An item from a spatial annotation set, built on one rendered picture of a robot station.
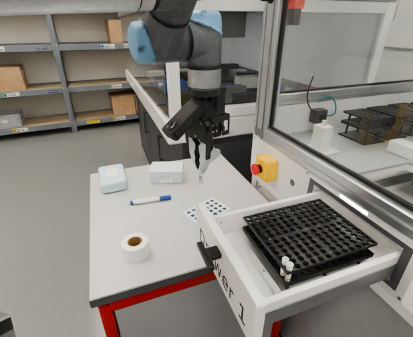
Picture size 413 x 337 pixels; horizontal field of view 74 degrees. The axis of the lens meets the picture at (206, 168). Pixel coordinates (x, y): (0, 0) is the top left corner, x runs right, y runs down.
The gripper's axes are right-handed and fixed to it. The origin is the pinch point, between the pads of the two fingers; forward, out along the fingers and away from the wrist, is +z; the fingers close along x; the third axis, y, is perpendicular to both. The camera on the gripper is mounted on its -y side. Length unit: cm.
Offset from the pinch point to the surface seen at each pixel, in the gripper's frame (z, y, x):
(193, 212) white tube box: 17.5, 1.5, 4.8
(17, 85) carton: 31, 13, 357
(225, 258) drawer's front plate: 5.8, -12.5, -22.6
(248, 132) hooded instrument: 16, 64, 37
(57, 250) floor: 97, -25, 116
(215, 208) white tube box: 18.3, 8.4, 2.4
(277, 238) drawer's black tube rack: 7.3, 0.8, -24.9
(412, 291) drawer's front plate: 11, 11, -48
